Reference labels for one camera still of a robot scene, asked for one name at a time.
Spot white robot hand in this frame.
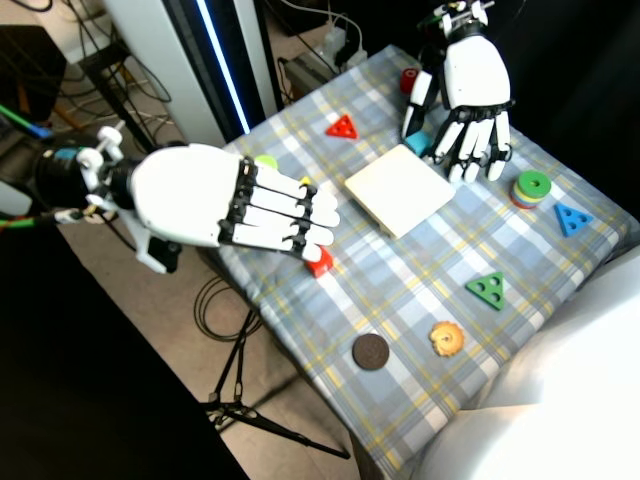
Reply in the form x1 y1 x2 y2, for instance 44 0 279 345
401 32 515 185
129 142 342 264

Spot teal letter cube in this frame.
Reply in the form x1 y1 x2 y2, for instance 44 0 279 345
403 131 434 157

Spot red wooden cube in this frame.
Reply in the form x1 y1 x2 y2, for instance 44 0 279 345
304 245 335 279

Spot small pale wooden table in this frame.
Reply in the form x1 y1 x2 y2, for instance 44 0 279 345
343 143 456 240

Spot white column with blue light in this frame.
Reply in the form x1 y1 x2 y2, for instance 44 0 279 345
102 0 281 149

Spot red triangle with holes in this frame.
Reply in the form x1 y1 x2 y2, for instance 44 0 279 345
325 114 360 141

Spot white power strip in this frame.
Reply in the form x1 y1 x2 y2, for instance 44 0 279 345
319 24 369 69

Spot grey box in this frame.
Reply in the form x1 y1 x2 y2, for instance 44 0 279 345
284 52 344 99

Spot blue triangle with holes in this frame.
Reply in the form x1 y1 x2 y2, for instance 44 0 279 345
553 203 595 238

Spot black box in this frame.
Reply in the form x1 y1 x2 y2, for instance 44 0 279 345
0 24 68 121

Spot black tripod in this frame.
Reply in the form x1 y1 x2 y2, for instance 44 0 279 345
199 309 352 461

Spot blue plaid table cloth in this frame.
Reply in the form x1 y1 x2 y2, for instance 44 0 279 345
214 44 631 480

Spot green triangle with holes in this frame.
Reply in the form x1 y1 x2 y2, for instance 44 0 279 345
464 271 506 312

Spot dark brown round cookie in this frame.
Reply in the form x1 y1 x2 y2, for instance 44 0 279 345
351 333 390 372

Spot tan flower-shaped cookie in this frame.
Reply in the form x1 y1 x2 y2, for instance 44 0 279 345
429 320 465 358

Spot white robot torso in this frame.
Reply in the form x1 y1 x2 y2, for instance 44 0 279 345
414 259 640 480

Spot black wrist camera white bracket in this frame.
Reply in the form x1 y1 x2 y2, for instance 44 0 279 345
117 207 182 275

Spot green wooden ring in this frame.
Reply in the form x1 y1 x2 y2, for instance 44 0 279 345
516 170 552 198

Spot coiled black cable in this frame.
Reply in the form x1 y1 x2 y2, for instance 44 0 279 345
193 273 264 344

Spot yellow wooden ring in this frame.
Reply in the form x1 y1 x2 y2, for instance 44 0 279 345
511 184 550 204

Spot blue wooden ring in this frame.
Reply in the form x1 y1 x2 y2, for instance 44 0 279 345
510 189 547 207

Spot red wooden ring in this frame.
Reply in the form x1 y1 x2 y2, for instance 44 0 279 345
509 193 545 211

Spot green cable with blue plug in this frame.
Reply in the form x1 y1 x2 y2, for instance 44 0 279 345
0 102 55 141

